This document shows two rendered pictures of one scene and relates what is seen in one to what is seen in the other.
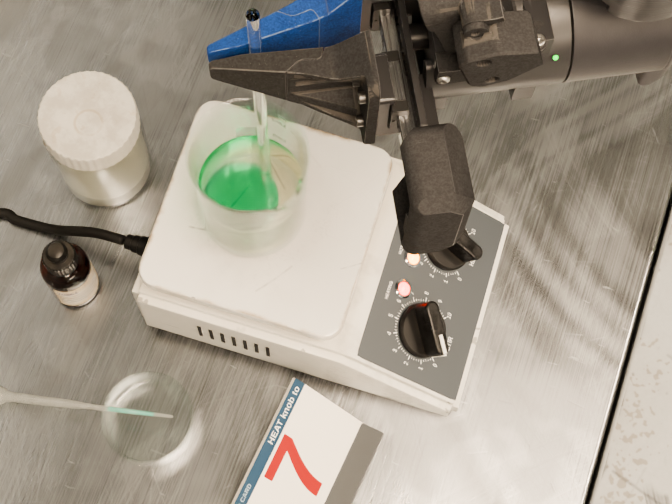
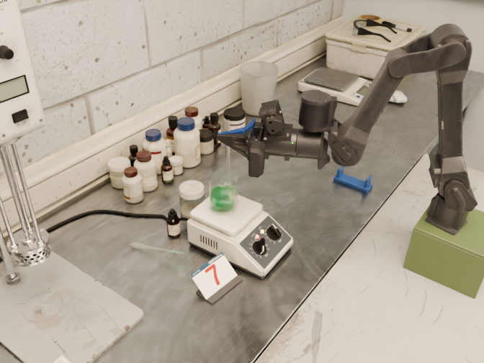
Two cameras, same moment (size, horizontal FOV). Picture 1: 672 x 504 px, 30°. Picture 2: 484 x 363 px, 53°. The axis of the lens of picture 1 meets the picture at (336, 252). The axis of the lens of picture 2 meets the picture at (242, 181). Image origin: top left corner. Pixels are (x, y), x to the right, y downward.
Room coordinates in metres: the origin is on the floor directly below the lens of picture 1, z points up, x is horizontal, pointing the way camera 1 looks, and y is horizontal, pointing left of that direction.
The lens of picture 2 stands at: (-0.53, -0.28, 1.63)
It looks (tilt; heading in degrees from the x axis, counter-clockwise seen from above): 34 degrees down; 20
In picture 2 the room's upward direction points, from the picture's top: 1 degrees clockwise
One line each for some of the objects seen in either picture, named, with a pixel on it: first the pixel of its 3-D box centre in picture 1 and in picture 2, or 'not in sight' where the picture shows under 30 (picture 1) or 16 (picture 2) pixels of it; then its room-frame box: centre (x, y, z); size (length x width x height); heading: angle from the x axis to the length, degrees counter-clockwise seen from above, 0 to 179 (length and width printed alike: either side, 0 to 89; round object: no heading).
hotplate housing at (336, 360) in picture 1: (310, 254); (236, 230); (0.24, 0.02, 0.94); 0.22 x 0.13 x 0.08; 77
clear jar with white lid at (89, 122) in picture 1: (97, 142); (191, 200); (0.30, 0.15, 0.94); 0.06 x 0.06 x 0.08
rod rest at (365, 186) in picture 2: not in sight; (353, 178); (0.58, -0.18, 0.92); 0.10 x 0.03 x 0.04; 75
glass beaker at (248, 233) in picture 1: (254, 188); (224, 194); (0.25, 0.05, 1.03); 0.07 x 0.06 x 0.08; 47
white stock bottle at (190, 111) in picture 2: not in sight; (191, 126); (0.62, 0.31, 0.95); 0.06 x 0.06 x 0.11
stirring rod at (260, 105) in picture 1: (261, 114); (228, 163); (0.26, 0.04, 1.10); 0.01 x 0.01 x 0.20
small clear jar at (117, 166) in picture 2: not in sight; (120, 173); (0.35, 0.38, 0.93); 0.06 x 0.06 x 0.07
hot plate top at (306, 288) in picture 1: (267, 217); (226, 210); (0.25, 0.04, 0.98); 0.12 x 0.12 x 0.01; 77
